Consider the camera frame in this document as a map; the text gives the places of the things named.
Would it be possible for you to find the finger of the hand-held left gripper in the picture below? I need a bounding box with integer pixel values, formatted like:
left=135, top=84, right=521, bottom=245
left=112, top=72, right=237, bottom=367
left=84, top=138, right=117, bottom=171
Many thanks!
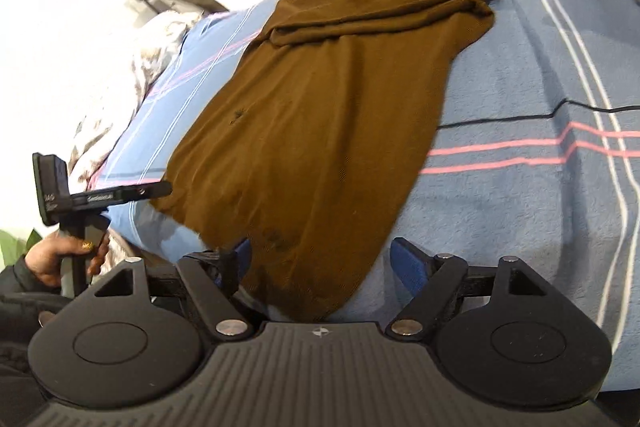
left=125, top=180, right=174, bottom=204

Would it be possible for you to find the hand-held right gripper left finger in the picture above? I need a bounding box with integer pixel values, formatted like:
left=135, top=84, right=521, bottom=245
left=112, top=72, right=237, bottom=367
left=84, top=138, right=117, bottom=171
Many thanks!
left=92, top=237, right=254, bottom=339

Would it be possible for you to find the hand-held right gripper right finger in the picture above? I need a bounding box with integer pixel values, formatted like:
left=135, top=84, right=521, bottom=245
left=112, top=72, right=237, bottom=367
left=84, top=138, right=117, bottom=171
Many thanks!
left=386, top=237, right=549, bottom=339

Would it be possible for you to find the brown knit garment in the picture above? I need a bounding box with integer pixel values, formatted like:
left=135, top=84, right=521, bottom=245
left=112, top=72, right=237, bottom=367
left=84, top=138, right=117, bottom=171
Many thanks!
left=150, top=0, right=521, bottom=323

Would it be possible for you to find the person's left hand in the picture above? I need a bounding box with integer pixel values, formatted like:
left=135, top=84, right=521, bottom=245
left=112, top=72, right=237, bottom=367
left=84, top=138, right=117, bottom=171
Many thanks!
left=24, top=232, right=111, bottom=289

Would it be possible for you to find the floral patterned quilt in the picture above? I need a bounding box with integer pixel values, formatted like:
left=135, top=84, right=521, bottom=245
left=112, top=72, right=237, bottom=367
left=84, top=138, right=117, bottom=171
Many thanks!
left=67, top=9, right=201, bottom=253

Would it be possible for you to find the blue striped blanket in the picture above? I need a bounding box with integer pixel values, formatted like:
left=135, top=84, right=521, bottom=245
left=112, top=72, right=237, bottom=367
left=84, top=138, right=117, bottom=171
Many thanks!
left=87, top=0, right=640, bottom=393

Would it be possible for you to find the black cable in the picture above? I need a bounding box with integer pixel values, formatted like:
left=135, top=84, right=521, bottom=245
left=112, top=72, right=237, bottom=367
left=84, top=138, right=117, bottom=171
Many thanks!
left=435, top=99, right=640, bottom=130

